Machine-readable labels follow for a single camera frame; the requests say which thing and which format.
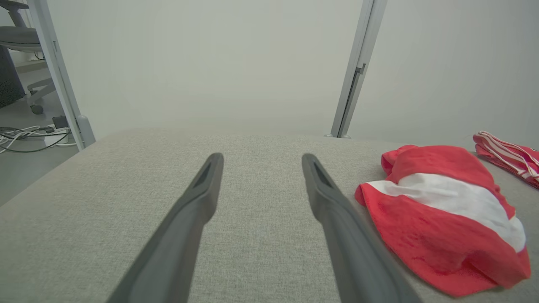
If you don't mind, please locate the black floor cable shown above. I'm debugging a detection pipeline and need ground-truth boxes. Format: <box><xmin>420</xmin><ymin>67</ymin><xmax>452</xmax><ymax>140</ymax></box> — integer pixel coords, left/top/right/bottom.
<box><xmin>0</xmin><ymin>126</ymin><xmax>72</xmax><ymax>154</ymax></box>

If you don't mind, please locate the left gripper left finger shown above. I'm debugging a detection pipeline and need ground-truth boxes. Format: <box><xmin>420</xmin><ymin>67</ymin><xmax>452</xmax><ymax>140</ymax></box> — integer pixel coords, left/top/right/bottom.
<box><xmin>106</xmin><ymin>152</ymin><xmax>224</xmax><ymax>303</ymax></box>

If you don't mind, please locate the white power strip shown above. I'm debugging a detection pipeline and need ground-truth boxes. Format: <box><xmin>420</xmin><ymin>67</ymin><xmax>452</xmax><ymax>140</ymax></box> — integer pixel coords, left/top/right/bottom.
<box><xmin>44</xmin><ymin>124</ymin><xmax>70</xmax><ymax>146</ymax></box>

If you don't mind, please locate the red shirt striped white trim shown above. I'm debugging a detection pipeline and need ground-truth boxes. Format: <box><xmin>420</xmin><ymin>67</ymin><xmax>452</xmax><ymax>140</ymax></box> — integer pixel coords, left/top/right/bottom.
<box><xmin>472</xmin><ymin>130</ymin><xmax>539</xmax><ymax>189</ymax></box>

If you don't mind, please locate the grey partition post with leg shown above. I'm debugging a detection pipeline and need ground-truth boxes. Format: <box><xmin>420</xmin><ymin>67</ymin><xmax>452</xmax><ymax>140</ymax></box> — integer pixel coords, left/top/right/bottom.
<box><xmin>26</xmin><ymin>0</ymin><xmax>96</xmax><ymax>151</ymax></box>

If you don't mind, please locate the red shorts white waistband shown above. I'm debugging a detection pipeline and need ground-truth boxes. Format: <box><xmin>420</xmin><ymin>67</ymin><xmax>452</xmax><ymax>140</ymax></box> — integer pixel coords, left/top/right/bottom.
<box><xmin>355</xmin><ymin>144</ymin><xmax>532</xmax><ymax>298</ymax></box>

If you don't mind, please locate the white floor cable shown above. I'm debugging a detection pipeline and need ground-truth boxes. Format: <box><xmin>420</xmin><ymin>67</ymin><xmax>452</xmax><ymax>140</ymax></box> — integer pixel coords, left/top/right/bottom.
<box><xmin>0</xmin><ymin>125</ymin><xmax>77</xmax><ymax>148</ymax></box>

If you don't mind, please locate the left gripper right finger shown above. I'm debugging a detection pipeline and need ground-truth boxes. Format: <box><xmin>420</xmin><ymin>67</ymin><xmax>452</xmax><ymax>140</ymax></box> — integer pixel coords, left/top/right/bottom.
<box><xmin>302</xmin><ymin>153</ymin><xmax>422</xmax><ymax>303</ymax></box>

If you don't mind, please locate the dark grey speckled bin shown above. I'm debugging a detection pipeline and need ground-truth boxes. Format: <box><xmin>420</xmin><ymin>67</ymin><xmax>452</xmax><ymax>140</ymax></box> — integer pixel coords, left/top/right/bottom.
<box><xmin>0</xmin><ymin>45</ymin><xmax>27</xmax><ymax>109</ymax></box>

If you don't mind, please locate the grey office chair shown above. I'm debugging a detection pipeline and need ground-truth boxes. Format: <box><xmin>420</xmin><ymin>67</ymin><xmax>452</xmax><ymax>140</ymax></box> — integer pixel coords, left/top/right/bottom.
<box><xmin>0</xmin><ymin>0</ymin><xmax>57</xmax><ymax>115</ymax></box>

